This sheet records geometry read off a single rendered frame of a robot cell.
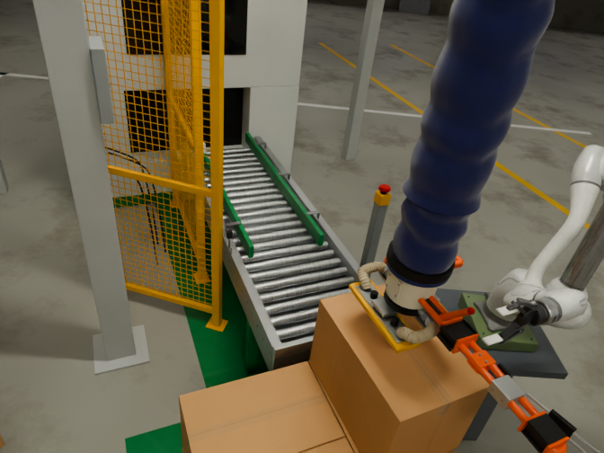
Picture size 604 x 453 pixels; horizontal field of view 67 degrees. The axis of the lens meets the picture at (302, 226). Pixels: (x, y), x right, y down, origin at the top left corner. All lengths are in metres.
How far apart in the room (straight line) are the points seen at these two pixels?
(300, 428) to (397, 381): 0.50
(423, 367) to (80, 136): 1.65
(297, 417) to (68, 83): 1.62
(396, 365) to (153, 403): 1.48
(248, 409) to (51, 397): 1.25
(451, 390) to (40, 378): 2.20
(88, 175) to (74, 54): 0.52
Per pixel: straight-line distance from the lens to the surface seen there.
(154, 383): 2.85
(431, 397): 1.74
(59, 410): 2.87
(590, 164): 2.03
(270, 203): 3.27
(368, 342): 1.82
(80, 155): 2.18
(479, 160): 1.33
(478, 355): 1.50
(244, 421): 2.03
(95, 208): 2.30
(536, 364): 2.33
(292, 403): 2.09
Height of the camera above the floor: 2.27
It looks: 34 degrees down
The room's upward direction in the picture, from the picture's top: 7 degrees clockwise
